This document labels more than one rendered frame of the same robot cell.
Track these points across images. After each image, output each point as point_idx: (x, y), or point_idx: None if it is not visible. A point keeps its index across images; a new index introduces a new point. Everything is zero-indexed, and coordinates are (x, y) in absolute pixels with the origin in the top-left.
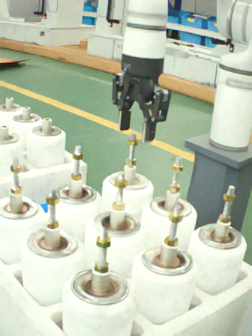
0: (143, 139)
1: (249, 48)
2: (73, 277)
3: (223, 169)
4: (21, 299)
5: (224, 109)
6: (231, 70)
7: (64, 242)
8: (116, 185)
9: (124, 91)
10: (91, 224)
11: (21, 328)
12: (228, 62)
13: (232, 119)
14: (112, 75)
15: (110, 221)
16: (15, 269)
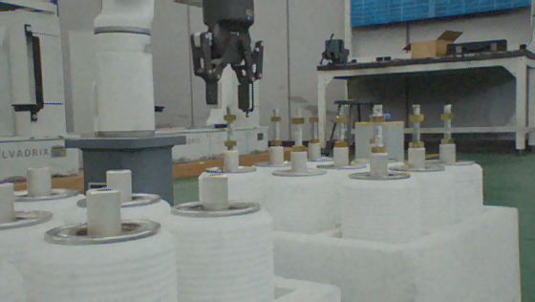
0: (251, 104)
1: (152, 1)
2: (455, 162)
3: (169, 154)
4: (473, 223)
5: (147, 85)
6: (146, 32)
7: (406, 168)
8: (346, 120)
9: (227, 51)
10: (354, 169)
11: (483, 264)
12: (142, 22)
13: (153, 95)
14: (203, 33)
15: (346, 162)
16: (432, 228)
